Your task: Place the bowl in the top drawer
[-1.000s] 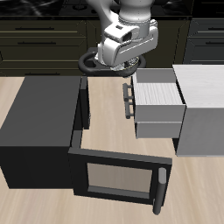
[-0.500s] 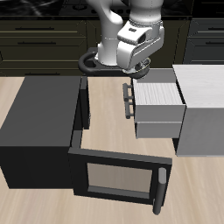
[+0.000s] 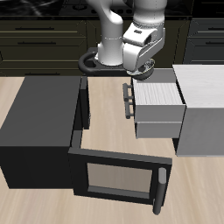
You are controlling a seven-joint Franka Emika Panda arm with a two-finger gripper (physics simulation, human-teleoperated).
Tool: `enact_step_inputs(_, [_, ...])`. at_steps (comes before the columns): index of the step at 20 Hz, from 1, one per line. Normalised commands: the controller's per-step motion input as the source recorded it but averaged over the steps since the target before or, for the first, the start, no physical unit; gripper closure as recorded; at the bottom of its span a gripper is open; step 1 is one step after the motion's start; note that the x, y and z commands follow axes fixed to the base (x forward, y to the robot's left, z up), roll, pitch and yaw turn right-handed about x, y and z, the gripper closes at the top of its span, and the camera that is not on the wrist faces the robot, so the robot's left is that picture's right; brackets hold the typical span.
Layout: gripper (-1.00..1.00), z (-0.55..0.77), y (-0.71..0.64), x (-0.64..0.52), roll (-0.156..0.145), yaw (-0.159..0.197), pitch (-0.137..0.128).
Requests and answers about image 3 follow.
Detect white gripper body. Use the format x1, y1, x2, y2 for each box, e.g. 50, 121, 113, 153
122, 27, 166, 74

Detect patterned bowl with grey base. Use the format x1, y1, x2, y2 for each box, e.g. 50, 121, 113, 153
127, 57, 156, 81

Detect white cabinet drawer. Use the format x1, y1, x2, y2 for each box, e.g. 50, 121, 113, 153
122, 68, 187, 140

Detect white wooden cabinet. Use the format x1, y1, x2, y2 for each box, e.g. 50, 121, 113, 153
171, 64, 224, 158

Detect dark kitchen cupboards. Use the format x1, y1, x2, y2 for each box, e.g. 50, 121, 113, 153
0, 14, 224, 78

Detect black microwave oven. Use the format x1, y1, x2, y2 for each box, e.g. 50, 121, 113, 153
0, 74, 173, 216

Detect flat black base plate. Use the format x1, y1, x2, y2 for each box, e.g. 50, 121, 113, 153
77, 47, 130, 74

